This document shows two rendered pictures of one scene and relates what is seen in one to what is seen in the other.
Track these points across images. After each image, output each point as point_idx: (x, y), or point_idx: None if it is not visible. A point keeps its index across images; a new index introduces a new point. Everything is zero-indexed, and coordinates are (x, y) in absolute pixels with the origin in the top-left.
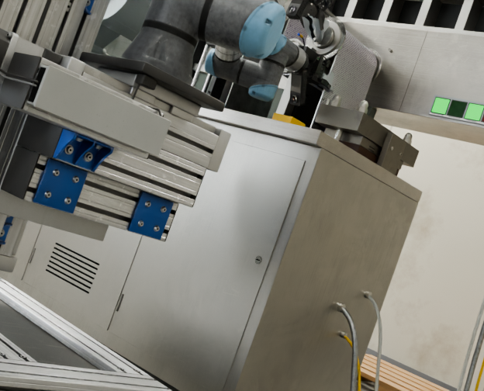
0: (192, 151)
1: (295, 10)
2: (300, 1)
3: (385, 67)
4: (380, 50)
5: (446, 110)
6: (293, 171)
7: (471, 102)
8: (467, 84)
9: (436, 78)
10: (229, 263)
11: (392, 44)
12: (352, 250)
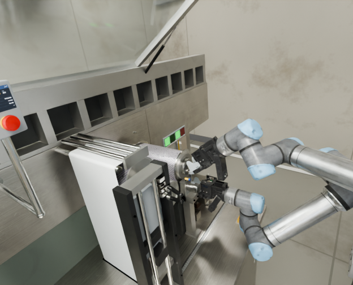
0: None
1: (227, 173)
2: (225, 165)
3: (136, 143)
4: (127, 135)
5: (169, 141)
6: None
7: (175, 132)
8: (170, 125)
9: (159, 131)
10: (249, 278)
11: (132, 128)
12: None
